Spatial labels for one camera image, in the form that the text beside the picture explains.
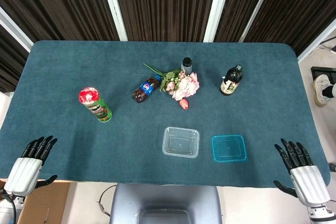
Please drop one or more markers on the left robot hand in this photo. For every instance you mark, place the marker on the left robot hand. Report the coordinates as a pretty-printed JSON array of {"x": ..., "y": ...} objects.
[{"x": 22, "y": 175}]

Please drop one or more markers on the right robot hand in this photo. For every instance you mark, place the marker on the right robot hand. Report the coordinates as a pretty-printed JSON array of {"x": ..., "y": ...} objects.
[{"x": 308, "y": 184}]

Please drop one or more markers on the teal plastic lid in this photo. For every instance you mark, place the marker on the teal plastic lid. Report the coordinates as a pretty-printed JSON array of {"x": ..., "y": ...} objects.
[{"x": 229, "y": 148}]

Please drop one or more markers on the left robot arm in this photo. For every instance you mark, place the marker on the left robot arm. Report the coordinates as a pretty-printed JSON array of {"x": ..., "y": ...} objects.
[{"x": 6, "y": 209}]

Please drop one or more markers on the clear plastic container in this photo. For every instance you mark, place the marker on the clear plastic container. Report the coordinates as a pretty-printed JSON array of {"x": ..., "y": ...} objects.
[{"x": 180, "y": 142}]

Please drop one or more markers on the black caster wheel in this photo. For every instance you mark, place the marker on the black caster wheel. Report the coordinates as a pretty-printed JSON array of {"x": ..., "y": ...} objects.
[{"x": 332, "y": 167}]

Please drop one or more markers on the cardboard box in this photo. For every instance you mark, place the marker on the cardboard box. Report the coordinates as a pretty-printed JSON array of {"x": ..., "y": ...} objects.
[{"x": 44, "y": 203}]

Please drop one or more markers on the person's lower leg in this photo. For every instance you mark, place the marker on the person's lower leg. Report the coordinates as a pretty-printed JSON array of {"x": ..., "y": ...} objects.
[{"x": 328, "y": 91}]

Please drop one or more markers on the white sneaker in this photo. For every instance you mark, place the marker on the white sneaker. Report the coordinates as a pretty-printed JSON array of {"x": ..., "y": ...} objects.
[{"x": 320, "y": 87}]

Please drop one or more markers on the green Pringles can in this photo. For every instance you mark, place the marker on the green Pringles can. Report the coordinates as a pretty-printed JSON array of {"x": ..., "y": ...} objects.
[{"x": 98, "y": 108}]

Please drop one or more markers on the teal tablecloth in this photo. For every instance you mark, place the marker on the teal tablecloth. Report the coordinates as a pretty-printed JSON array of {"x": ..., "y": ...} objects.
[{"x": 131, "y": 142}]

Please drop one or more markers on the black flat floor device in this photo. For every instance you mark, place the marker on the black flat floor device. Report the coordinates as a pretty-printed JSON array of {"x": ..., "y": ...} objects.
[{"x": 319, "y": 71}]

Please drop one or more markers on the dark slatted partition panel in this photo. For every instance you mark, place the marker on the dark slatted partition panel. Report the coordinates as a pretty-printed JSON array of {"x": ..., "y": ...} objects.
[
  {"x": 65, "y": 3},
  {"x": 168, "y": 3},
  {"x": 10, "y": 58},
  {"x": 241, "y": 3},
  {"x": 296, "y": 6}
]

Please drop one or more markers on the dark brown sauce bottle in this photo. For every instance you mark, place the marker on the dark brown sauce bottle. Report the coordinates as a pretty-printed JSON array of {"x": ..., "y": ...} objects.
[{"x": 231, "y": 82}]

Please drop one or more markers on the red tulip flower head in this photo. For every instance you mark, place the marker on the red tulip flower head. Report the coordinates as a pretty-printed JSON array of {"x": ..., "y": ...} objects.
[{"x": 184, "y": 104}]

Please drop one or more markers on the Pepsi cola bottle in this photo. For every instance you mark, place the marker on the Pepsi cola bottle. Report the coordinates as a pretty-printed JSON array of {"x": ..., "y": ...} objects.
[{"x": 145, "y": 89}]

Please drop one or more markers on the pink artificial flower bouquet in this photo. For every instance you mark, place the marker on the pink artificial flower bouquet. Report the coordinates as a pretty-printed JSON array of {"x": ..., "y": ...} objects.
[{"x": 185, "y": 86}]

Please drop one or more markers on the grey bottle black cap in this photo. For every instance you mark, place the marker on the grey bottle black cap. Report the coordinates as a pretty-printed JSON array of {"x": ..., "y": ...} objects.
[{"x": 187, "y": 67}]

